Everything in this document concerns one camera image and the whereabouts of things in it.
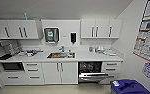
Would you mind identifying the white lower kitchen cabinets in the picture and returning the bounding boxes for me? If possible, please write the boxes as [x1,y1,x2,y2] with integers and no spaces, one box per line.
[0,59,124,86]

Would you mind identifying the black soap dispenser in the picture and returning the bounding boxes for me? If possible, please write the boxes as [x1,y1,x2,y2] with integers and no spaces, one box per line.
[69,31,78,45]

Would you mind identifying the chrome faucet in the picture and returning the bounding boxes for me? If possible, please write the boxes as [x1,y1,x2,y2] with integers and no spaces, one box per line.
[58,45,67,54]

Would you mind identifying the stack of white dishes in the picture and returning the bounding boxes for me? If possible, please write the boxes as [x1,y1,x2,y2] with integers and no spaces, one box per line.
[95,45,107,55]

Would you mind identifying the paper towel dispenser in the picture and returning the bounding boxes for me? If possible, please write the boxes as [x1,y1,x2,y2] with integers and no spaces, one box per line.
[43,27,61,45]

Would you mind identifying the stainless steel dishwasher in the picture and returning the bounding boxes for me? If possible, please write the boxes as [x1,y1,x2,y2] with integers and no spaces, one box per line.
[77,61,115,85]

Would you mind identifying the white dish towel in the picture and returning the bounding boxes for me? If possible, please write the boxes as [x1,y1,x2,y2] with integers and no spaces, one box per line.
[104,49,118,57]

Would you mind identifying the dish drying rack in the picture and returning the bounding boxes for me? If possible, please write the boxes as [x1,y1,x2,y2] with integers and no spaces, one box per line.
[14,47,45,58]

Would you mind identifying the light blue bottle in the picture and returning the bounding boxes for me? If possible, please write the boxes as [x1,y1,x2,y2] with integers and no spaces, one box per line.
[23,12,29,21]

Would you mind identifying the built-in black microwave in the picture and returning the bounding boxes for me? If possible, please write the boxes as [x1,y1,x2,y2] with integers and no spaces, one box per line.
[0,62,26,72]

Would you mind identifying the grey bin blue lid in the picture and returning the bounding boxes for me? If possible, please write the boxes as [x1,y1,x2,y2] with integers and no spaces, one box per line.
[109,78,150,94]

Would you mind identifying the colourful wall posters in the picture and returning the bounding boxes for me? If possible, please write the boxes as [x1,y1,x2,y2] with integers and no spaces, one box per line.
[132,0,150,66]

